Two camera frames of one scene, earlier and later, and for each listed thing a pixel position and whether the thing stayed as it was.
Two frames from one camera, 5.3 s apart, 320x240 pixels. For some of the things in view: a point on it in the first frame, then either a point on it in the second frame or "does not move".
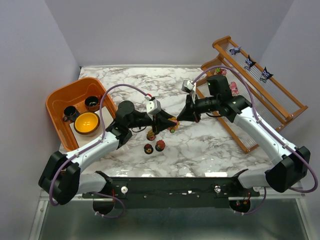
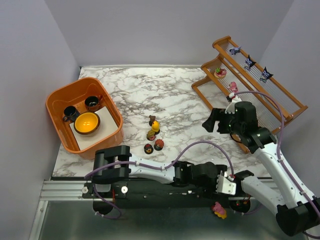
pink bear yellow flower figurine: [173, 129] -> [218, 210]
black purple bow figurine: [249, 63] does not move
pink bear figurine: [234, 88] does not move
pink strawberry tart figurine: [219, 71] does not move
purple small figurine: [233, 51] does not move
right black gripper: [189, 108] -> [222, 121]
